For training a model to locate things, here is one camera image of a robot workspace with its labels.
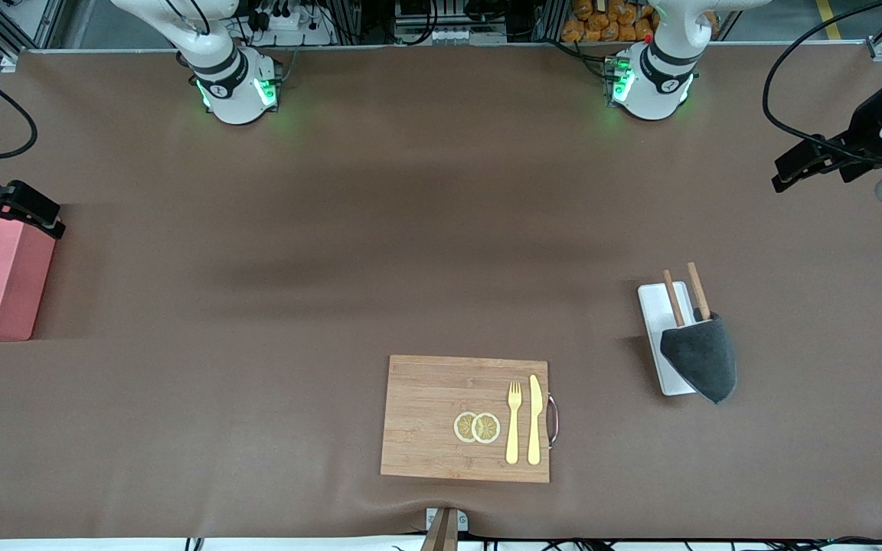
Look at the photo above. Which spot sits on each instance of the wooden rod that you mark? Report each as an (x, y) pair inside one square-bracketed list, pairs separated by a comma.
[(700, 291), (674, 298)]

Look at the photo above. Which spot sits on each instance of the orange packaged snacks pile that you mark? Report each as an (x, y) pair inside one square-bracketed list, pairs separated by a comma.
[(602, 23)]

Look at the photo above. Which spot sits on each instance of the yellow plastic fork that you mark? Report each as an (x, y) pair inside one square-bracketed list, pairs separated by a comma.
[(513, 444)]

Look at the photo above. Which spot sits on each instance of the lemon slice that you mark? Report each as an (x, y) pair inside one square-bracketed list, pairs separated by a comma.
[(487, 428), (462, 426)]

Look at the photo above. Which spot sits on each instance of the dark grey cloth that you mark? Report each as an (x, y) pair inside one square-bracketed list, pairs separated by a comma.
[(705, 356)]

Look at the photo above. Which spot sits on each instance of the camera stand bracket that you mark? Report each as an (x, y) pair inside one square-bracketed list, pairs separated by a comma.
[(441, 536)]

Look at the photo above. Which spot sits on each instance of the yellow plastic knife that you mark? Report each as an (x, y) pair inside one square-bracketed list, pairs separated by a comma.
[(534, 428)]

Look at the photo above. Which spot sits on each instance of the brown table cover mat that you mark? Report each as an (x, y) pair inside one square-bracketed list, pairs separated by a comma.
[(257, 306)]

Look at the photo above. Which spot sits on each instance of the white rack tray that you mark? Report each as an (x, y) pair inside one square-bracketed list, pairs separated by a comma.
[(655, 314)]

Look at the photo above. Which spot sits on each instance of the large white power strip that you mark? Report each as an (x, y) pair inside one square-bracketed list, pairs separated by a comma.
[(295, 23)]

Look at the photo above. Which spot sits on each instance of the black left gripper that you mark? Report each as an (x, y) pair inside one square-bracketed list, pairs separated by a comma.
[(864, 131)]

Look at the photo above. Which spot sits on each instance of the bamboo cutting board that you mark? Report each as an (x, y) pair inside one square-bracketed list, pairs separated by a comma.
[(426, 413)]

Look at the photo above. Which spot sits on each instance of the small white power strip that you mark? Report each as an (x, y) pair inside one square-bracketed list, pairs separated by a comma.
[(460, 35)]

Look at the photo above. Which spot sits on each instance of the black equipment rack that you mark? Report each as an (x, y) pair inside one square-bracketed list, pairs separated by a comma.
[(410, 11)]

